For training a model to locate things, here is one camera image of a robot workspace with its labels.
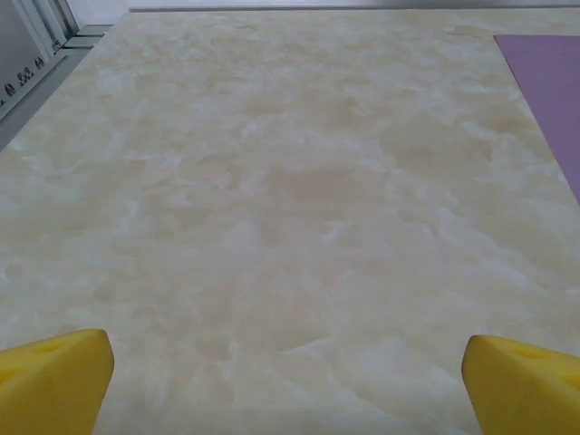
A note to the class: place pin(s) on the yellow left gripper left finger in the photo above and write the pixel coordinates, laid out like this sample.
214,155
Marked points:
50,385

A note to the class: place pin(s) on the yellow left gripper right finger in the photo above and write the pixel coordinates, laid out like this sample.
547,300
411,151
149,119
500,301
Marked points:
525,394

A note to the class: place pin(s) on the pink and purple wrapping paper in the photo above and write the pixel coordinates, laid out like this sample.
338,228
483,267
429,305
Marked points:
553,90

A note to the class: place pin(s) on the aluminium frame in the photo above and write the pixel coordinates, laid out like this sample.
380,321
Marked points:
27,104

